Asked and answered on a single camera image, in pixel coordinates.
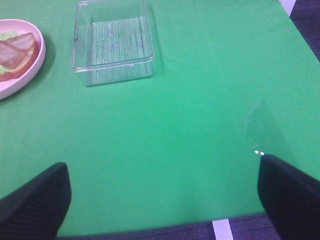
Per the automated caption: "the tray bacon strip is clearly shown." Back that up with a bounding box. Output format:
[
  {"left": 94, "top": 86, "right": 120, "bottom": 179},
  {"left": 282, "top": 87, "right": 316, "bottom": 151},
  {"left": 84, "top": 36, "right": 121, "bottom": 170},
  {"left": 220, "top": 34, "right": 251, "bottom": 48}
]
[
  {"left": 4, "top": 32, "right": 36, "bottom": 50},
  {"left": 0, "top": 41, "right": 35, "bottom": 70}
]

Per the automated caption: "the pink round plate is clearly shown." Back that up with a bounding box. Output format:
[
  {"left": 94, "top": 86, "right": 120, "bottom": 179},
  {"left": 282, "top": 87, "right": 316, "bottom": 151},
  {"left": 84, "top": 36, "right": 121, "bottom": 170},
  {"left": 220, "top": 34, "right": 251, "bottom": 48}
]
[{"left": 0, "top": 19, "right": 46, "bottom": 100}]

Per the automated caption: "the clear plastic film sheet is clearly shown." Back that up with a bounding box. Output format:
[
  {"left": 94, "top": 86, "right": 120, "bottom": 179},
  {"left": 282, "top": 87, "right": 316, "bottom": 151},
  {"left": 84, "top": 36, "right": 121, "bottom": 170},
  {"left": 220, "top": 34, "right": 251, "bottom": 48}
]
[{"left": 244, "top": 99, "right": 295, "bottom": 162}]

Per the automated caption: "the green lettuce leaf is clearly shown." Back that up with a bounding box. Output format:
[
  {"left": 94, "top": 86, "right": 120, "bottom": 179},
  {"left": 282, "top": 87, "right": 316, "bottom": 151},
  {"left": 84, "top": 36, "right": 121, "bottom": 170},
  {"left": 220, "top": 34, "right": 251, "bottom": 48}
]
[{"left": 0, "top": 31, "right": 18, "bottom": 75}]

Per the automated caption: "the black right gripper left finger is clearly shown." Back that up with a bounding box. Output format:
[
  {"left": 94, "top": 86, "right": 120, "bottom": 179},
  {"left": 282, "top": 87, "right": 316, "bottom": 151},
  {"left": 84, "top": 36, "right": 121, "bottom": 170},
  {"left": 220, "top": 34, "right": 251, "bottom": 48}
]
[{"left": 0, "top": 162, "right": 72, "bottom": 240}]

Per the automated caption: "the clear right plastic tray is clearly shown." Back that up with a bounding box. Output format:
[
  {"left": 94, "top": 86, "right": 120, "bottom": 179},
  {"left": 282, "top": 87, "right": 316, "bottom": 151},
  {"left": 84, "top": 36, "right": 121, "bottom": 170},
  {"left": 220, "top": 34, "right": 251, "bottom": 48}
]
[{"left": 71, "top": 0, "right": 155, "bottom": 87}]

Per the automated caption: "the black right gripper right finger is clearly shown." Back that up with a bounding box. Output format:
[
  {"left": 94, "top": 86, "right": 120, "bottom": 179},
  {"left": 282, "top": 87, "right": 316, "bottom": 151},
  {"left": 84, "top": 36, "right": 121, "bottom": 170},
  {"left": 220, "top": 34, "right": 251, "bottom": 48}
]
[{"left": 257, "top": 154, "right": 320, "bottom": 240}]

